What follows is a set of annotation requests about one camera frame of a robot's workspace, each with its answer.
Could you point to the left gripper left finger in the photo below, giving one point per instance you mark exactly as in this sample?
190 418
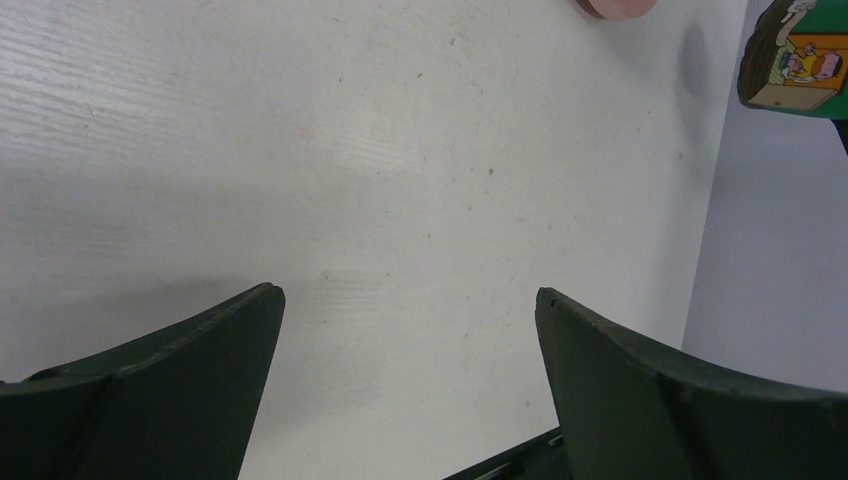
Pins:
178 403

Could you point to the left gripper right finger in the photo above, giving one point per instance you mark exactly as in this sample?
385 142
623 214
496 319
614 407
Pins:
630 407

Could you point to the green roll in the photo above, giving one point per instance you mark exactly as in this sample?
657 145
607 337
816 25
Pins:
795 60

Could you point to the pink three-tier shelf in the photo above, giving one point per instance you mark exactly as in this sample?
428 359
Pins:
616 10

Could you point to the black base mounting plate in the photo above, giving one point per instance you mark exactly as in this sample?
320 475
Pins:
542 457

